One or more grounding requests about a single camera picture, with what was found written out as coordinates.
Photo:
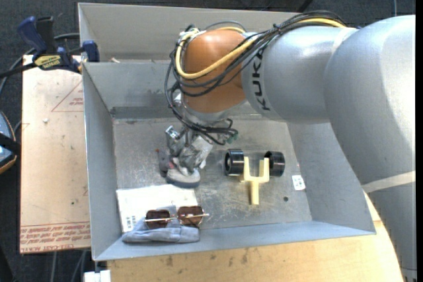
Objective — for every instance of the brown cardboard board, red print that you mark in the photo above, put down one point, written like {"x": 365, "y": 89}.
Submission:
{"x": 53, "y": 155}

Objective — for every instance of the black wheels on cream fork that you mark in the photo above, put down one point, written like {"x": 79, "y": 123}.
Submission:
{"x": 252, "y": 175}

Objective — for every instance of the blue-grey cloth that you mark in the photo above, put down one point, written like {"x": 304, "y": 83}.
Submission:
{"x": 162, "y": 235}

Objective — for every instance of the brown-lensed sunglasses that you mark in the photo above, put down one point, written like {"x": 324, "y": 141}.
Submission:
{"x": 190, "y": 215}

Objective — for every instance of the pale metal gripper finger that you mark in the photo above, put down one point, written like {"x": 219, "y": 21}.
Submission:
{"x": 172, "y": 138}
{"x": 200, "y": 155}

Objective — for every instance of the small white card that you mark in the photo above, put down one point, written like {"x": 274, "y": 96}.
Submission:
{"x": 298, "y": 182}

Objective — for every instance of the grey and white toy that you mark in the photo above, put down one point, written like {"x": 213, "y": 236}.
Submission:
{"x": 185, "y": 179}

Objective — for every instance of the white flat packet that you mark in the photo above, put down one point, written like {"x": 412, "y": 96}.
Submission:
{"x": 148, "y": 198}

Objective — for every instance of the grey metal bin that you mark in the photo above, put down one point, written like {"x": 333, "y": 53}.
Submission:
{"x": 138, "y": 148}

